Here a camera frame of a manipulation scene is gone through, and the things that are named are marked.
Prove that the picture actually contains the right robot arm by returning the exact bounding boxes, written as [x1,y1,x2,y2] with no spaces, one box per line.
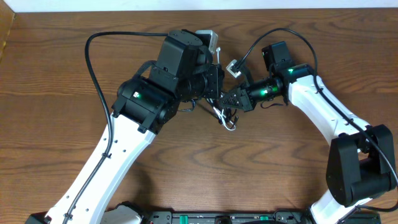
[220,42,397,223]

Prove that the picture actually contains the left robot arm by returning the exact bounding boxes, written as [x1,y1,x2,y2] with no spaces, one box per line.
[27,30,224,224]

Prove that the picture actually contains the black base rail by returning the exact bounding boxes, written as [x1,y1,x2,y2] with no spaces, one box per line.
[146,210,382,224]

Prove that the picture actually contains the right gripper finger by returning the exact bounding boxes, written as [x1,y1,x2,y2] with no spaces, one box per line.
[220,99,244,109]
[219,88,242,102]

